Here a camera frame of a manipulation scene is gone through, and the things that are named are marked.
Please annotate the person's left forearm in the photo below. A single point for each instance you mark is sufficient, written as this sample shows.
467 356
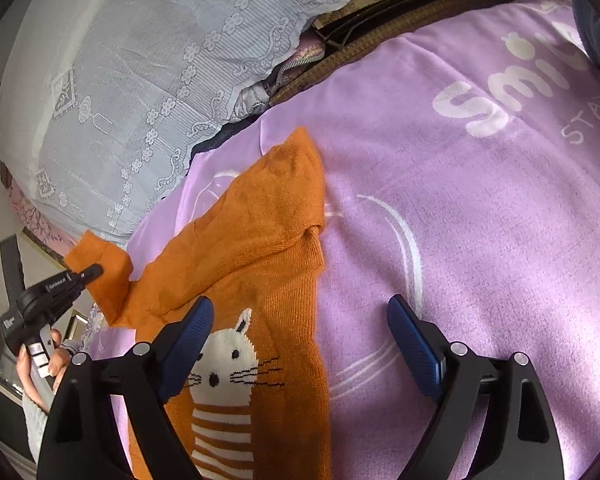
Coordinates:
34 430

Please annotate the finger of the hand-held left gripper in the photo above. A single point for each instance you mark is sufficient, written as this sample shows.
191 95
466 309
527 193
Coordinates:
87 274

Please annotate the white lace cloth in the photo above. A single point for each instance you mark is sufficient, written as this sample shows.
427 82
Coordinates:
130 85

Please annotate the pink floral cloth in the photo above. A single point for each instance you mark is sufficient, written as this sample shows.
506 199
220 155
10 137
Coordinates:
35 220

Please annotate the orange cat sweater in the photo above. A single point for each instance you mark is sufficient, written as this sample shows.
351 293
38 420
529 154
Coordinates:
260 270

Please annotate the person's left hand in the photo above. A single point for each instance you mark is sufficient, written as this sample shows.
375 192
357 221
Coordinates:
59 360

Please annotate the woven wicker basket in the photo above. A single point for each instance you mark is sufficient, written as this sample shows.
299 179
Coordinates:
347 57

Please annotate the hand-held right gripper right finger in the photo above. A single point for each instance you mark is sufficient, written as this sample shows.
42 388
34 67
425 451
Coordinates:
413 345

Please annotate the purple printed blanket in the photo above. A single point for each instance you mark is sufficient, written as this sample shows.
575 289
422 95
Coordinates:
429 210

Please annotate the grey zippered jacket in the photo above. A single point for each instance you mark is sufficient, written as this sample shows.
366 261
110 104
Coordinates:
290 67

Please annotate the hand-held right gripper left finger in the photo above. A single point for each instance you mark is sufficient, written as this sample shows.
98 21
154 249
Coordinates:
191 342

